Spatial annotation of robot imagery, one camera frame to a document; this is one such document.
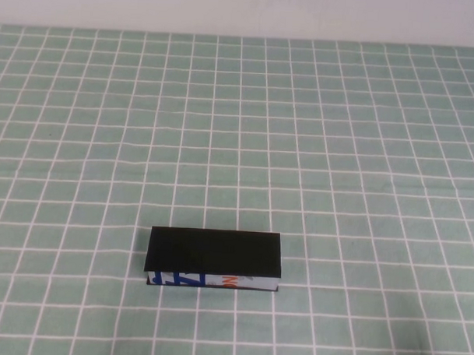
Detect black glasses case printed side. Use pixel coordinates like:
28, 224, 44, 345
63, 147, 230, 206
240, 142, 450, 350
142, 225, 286, 294

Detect green checked tablecloth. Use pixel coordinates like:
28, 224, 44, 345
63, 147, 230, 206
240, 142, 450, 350
0, 23, 474, 355

